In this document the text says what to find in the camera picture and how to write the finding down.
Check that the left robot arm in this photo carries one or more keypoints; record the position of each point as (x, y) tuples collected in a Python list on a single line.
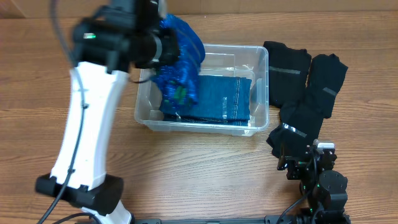
[(117, 35)]

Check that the black folded garment right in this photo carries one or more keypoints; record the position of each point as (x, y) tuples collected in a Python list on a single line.
[(326, 77)]

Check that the black garment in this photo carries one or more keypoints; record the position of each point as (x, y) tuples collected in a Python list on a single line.
[(299, 127), (326, 77), (288, 71)]

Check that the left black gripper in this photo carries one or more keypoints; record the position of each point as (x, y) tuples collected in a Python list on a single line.
[(169, 45)]

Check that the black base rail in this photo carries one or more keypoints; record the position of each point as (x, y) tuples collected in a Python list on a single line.
[(269, 219)]

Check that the clear plastic storage bin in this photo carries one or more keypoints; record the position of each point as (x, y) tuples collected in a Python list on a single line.
[(220, 60)]

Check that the black garment front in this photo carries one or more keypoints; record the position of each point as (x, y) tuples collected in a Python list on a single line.
[(299, 127)]

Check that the blue denim jeans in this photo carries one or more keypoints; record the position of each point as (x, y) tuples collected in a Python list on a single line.
[(221, 100)]

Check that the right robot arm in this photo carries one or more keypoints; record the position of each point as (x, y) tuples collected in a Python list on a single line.
[(323, 189)]

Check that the black folded garment left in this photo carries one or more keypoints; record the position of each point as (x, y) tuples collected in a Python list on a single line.
[(288, 71)]

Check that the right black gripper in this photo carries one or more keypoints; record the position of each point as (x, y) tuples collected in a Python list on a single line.
[(297, 163)]

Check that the blue sequin fabric bundle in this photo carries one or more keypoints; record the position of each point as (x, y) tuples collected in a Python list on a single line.
[(178, 83)]

